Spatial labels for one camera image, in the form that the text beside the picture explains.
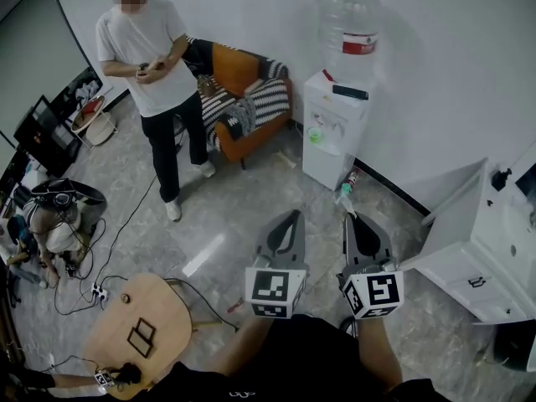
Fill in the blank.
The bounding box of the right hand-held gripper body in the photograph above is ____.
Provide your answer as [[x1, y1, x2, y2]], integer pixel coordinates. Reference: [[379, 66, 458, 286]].
[[341, 258, 405, 320]]

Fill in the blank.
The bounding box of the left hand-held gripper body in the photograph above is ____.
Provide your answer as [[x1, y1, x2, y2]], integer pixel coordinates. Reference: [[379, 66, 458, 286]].
[[245, 253, 310, 320]]

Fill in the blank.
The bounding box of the person's right forearm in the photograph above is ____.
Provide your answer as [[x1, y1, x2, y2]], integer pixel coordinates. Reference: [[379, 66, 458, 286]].
[[355, 317, 404, 395]]

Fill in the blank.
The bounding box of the person's left forearm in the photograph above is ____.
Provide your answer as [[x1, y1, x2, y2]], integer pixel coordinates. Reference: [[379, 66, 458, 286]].
[[209, 314, 292, 379]]

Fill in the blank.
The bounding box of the wooden block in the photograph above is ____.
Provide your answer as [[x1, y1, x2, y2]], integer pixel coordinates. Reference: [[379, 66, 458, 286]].
[[275, 150, 299, 169]]

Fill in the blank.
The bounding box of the white cabinet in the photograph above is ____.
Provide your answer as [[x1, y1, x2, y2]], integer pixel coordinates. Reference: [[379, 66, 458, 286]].
[[400, 140, 536, 324]]

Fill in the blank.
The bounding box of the person's black shirt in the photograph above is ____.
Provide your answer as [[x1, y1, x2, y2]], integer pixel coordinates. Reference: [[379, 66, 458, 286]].
[[148, 312, 453, 402]]

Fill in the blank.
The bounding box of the white water dispenser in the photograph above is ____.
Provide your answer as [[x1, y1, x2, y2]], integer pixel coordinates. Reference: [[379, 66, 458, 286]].
[[301, 71, 370, 192]]

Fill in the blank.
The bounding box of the black cloth with white mark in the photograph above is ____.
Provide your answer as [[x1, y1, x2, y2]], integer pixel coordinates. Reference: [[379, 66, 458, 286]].
[[224, 113, 246, 138]]

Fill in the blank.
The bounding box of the grey fuzzy blanket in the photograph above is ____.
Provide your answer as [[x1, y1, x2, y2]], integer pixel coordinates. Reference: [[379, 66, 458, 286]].
[[217, 96, 257, 138]]

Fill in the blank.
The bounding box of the light wooden chair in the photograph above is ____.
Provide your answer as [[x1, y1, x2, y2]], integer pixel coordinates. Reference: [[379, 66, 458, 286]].
[[81, 272, 224, 391]]

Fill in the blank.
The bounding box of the black and white striped blanket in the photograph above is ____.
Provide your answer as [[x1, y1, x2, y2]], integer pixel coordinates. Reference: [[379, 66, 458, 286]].
[[199, 59, 292, 150]]

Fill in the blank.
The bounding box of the black remote control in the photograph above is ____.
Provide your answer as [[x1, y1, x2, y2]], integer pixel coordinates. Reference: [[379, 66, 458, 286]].
[[332, 84, 370, 101]]

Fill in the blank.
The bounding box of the brown bag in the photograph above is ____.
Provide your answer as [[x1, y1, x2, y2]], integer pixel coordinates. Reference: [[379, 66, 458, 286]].
[[196, 75, 217, 96]]

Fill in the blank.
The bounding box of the white power strip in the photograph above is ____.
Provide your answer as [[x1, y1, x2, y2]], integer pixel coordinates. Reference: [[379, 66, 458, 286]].
[[90, 281, 111, 302]]

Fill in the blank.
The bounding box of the orange armchair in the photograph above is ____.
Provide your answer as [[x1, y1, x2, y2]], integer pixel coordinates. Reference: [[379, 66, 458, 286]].
[[183, 38, 295, 171]]

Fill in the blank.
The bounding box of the round side table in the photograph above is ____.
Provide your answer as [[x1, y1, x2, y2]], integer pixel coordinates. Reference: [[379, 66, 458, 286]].
[[70, 93, 119, 151]]

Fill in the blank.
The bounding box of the large clear water bottle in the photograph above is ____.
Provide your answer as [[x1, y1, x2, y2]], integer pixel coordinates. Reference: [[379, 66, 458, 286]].
[[314, 0, 384, 87]]

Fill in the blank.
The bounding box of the pile of clothes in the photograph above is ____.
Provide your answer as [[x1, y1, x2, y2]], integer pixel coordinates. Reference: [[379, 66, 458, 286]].
[[74, 78, 103, 103]]

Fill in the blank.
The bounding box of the black shelf unit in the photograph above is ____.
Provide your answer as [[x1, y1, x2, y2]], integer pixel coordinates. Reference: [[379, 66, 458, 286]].
[[12, 94, 84, 178]]

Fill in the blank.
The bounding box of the long black cable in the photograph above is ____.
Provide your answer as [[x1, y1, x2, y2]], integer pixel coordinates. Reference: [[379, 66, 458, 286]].
[[96, 173, 159, 286]]

